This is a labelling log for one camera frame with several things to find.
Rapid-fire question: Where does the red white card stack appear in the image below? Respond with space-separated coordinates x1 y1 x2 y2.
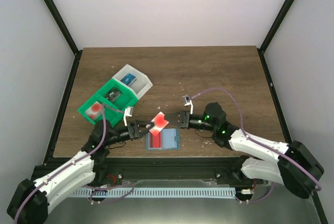
85 101 103 121

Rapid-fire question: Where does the black frame post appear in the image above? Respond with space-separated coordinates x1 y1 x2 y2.
259 0 311 52
28 0 80 55

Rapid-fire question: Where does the white plastic bin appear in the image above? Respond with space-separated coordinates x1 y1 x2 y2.
112 64 153 100

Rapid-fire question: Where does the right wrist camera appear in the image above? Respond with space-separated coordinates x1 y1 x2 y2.
182 95 194 115

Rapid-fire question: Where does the purple cable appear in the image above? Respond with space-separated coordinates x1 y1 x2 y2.
13 103 127 222
192 87 322 192

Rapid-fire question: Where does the left black frame post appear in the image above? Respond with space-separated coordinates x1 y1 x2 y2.
28 0 80 55

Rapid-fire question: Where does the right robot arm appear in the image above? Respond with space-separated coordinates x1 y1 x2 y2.
165 102 324 199

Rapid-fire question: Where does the blue leather card holder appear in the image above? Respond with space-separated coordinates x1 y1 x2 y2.
146 128 181 150

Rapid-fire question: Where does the right black frame post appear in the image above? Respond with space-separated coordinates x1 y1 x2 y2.
259 0 311 52

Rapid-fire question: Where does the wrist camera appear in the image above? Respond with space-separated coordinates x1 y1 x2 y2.
123 106 134 126
182 95 194 115

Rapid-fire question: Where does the black card stack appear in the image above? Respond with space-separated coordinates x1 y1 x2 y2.
104 87 121 102

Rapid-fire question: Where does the green plastic bin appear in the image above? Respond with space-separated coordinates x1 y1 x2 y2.
78 93 124 126
96 79 138 112

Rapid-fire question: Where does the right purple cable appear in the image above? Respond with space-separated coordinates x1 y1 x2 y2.
192 87 322 192

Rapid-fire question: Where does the white red circle card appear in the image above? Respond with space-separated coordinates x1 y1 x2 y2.
149 112 169 136

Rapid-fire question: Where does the blue VIP card stack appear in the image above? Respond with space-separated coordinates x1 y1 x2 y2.
121 73 136 86

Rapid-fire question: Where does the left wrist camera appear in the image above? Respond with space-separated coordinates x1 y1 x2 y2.
123 106 134 126

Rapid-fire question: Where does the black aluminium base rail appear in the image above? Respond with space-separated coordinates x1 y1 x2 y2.
33 157 308 185

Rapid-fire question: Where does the green plastic bin front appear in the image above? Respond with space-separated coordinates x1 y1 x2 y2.
78 93 124 126

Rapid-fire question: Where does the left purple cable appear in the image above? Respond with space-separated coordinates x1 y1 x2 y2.
13 103 127 222

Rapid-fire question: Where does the light blue cable duct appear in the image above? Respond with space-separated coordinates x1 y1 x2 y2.
70 187 236 199

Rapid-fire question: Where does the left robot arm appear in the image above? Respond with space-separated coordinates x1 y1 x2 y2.
7 120 154 223

